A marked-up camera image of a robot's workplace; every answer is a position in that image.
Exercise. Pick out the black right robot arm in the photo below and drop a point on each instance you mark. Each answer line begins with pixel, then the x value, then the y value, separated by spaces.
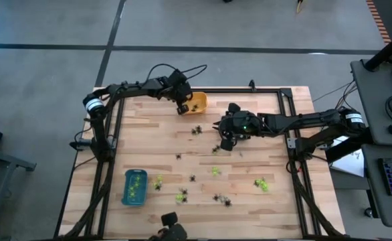
pixel 299 120

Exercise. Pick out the silver metal bracket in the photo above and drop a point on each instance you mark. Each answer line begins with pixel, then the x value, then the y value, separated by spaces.
pixel 291 143

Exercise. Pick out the yellow pointed object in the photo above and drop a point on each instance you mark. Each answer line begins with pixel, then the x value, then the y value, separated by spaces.
pixel 299 6

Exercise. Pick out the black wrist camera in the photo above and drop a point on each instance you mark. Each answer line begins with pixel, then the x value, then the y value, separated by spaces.
pixel 233 107
pixel 177 76

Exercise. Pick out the grey desk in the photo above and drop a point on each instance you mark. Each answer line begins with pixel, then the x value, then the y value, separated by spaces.
pixel 373 110
pixel 373 201

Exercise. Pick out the black bulky object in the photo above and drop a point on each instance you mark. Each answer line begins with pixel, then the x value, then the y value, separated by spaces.
pixel 172 229

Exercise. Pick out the grey metal stand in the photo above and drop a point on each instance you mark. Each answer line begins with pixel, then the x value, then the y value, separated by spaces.
pixel 5 160

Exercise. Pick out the teal plastic bin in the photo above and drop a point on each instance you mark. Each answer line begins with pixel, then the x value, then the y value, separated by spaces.
pixel 127 197

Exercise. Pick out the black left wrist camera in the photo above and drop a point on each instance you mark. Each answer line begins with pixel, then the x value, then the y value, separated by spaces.
pixel 177 76

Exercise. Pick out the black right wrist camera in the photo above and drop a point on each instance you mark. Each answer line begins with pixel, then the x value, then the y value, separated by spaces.
pixel 233 107

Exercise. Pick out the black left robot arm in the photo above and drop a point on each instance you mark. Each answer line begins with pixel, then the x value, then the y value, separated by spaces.
pixel 129 89

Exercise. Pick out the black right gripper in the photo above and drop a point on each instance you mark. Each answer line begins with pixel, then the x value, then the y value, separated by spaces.
pixel 239 125

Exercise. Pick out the black caster wheel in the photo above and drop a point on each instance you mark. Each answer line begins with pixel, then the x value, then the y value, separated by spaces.
pixel 369 212

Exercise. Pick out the black spider pile centre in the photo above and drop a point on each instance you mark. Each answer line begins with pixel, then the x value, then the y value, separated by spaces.
pixel 194 131

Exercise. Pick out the black frame clamp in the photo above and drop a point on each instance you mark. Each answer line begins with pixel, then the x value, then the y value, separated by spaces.
pixel 251 85

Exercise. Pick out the yellow plastic bin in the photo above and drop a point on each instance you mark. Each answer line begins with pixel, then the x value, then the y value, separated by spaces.
pixel 201 99

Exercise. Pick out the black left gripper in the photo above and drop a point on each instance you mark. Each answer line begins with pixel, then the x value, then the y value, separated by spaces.
pixel 179 93

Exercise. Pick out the green plastic spider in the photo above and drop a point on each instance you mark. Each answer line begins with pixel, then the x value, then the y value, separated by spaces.
pixel 265 188
pixel 136 179
pixel 217 173
pixel 263 182
pixel 132 189
pixel 159 178
pixel 214 170
pixel 134 197
pixel 156 183
pixel 179 198

